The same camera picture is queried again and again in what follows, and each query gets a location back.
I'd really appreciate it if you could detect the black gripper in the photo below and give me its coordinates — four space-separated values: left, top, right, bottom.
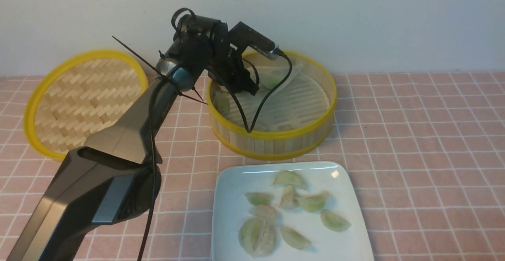
207 21 259 96

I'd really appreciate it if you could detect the green dumpling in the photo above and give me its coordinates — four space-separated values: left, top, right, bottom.
260 74 284 90

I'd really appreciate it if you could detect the bamboo steamer basket yellow rim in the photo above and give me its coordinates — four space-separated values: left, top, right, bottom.
206 52 338 161

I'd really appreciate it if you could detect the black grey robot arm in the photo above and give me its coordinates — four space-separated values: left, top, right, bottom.
7 9 277 261

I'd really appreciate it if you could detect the green dumpling plate top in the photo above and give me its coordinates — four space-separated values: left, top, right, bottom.
272 171 307 190

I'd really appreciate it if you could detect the green dumpling plate left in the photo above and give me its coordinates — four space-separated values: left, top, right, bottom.
245 192 273 207

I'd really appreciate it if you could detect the pale dumpling plate centre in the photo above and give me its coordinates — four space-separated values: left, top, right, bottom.
279 185 298 210

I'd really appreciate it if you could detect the pale dumpling plate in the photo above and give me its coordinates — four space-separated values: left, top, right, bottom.
279 185 298 210
249 205 277 223

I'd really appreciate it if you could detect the pale dumpling plate middle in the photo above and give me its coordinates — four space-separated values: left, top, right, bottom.
249 205 277 223

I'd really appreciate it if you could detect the white square plate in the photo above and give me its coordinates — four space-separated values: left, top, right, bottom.
211 161 375 261

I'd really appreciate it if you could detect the green dumpling plate right centre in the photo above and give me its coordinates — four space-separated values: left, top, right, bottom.
295 191 330 212

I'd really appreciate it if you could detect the large green dumpling plate bottom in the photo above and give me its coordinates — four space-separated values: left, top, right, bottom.
239 218 267 256

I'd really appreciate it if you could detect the green dumpling plate far right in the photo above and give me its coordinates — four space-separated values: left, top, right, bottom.
320 209 351 232

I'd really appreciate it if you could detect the green dumpling plate bottom right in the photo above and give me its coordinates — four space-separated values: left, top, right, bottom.
280 225 311 250

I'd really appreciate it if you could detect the black zip tie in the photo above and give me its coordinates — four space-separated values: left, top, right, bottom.
112 36 208 105

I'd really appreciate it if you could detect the pale dumpling beside large one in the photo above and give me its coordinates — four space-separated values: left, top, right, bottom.
254 222 276 256

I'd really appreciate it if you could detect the bamboo steamer lid yellow rim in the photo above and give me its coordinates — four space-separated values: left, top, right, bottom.
23 49 148 161

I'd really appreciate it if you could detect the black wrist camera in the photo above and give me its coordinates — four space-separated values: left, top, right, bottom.
228 22 285 60

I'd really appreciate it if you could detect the black cable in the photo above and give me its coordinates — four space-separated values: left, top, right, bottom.
137 53 293 261

